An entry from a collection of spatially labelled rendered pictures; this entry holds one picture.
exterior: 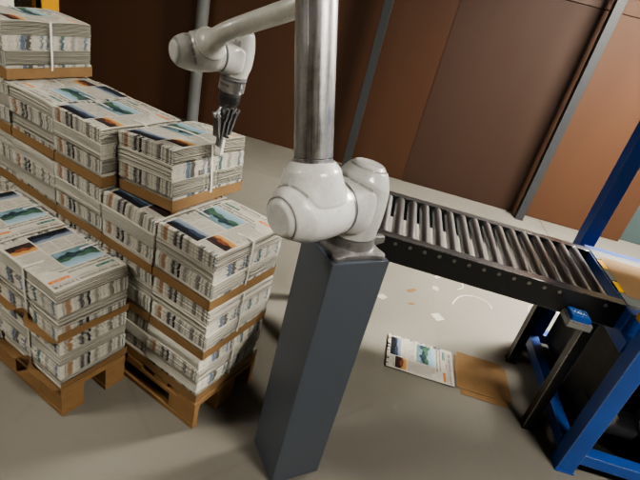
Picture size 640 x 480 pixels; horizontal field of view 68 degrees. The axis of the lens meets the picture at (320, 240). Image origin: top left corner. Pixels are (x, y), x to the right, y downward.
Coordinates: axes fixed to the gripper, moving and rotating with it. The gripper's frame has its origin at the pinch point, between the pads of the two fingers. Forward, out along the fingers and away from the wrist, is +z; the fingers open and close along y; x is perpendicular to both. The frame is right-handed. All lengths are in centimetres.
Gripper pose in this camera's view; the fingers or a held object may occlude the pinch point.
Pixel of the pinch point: (219, 145)
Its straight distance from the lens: 181.7
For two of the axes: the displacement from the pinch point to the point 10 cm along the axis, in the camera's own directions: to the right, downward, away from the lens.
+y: -4.8, 3.3, -8.1
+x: 8.2, 4.8, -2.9
